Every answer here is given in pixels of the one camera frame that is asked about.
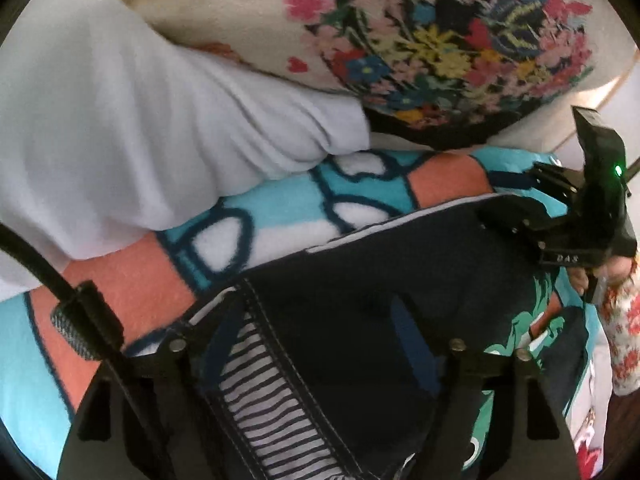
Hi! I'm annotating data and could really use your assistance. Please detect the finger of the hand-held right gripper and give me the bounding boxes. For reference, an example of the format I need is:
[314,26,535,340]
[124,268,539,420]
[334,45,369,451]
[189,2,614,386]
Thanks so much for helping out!
[476,200,572,256]
[487,161,587,202]

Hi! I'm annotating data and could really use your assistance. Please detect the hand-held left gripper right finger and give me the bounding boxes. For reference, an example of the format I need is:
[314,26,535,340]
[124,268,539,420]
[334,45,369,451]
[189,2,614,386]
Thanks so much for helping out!
[446,338,587,480]

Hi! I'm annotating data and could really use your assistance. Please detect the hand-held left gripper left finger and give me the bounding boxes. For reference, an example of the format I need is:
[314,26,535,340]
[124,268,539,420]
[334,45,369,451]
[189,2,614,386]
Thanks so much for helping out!
[57,336,226,480]

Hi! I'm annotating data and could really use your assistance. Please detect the navy pants with striped lining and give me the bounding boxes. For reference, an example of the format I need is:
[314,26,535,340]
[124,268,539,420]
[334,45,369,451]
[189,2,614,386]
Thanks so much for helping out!
[125,194,557,480]

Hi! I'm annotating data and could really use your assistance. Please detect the person's right forearm floral sleeve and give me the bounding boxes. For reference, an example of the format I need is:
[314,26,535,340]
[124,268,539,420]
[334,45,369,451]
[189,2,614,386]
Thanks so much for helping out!
[601,276,640,397]

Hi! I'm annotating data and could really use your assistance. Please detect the person's right hand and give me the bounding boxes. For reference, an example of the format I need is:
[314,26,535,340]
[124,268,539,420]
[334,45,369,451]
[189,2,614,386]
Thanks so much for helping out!
[569,257,640,296]

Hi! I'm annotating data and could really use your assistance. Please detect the floral embroidered cushion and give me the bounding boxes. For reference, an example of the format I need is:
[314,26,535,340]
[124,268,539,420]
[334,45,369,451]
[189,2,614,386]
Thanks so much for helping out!
[117,0,599,150]

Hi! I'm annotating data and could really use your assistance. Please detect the teal orange printed blanket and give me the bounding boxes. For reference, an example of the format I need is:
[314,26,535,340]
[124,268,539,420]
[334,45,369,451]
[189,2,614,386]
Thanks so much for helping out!
[0,147,608,480]

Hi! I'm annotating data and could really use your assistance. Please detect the white pillow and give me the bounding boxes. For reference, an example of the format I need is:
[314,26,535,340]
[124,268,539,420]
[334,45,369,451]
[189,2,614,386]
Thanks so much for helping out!
[0,0,372,302]

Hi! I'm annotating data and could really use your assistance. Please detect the black cable with ribbed plug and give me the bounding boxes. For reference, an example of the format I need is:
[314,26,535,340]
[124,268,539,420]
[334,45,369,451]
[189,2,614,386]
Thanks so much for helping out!
[0,222,125,362]

